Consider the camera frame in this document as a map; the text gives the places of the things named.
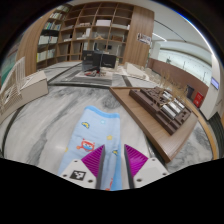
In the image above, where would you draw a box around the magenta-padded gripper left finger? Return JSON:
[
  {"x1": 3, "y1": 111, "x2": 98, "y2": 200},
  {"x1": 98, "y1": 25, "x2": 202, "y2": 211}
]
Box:
[{"x1": 59, "y1": 144, "x2": 106, "y2": 189}]

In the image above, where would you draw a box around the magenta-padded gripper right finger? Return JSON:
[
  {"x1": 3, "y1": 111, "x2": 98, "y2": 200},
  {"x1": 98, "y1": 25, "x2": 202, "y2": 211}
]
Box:
[{"x1": 123, "y1": 143, "x2": 169, "y2": 189}]

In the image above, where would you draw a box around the light blue cartoon print towel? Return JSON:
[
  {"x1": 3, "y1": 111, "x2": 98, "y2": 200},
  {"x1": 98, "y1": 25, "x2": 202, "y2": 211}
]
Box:
[{"x1": 57, "y1": 105, "x2": 122, "y2": 192}]

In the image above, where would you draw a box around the brown building model on wooden board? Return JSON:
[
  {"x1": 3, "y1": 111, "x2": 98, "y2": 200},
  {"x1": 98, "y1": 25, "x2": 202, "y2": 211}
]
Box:
[{"x1": 109, "y1": 84, "x2": 199, "y2": 164}]

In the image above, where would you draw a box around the red box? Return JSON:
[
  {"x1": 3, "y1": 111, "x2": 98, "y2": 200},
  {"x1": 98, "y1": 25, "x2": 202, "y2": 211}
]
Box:
[{"x1": 193, "y1": 91, "x2": 204, "y2": 108}]

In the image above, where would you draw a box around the small white building model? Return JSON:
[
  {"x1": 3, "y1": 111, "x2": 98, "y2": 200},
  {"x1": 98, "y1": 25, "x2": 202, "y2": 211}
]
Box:
[{"x1": 124, "y1": 61, "x2": 149, "y2": 81}]

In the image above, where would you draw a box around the white architectural building model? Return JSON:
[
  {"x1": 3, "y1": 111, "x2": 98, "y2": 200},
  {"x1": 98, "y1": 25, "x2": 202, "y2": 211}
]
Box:
[{"x1": 0, "y1": 56, "x2": 49, "y2": 125}]

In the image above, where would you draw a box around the black building model on base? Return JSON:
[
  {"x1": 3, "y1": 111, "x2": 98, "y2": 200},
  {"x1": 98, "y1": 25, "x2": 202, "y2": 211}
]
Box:
[{"x1": 73, "y1": 49, "x2": 118, "y2": 86}]

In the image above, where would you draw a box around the bookshelf with teal books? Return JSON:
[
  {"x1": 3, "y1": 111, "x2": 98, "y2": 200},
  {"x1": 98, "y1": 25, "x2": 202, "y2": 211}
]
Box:
[{"x1": 0, "y1": 49, "x2": 18, "y2": 84}]

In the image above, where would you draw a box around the wooden shelf unit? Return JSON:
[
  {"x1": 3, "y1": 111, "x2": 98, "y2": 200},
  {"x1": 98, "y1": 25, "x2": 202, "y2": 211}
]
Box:
[{"x1": 16, "y1": 1, "x2": 155, "y2": 69}]

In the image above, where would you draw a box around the white wall sign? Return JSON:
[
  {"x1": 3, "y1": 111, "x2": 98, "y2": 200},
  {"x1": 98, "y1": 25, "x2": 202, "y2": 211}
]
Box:
[{"x1": 136, "y1": 32, "x2": 153, "y2": 46}]

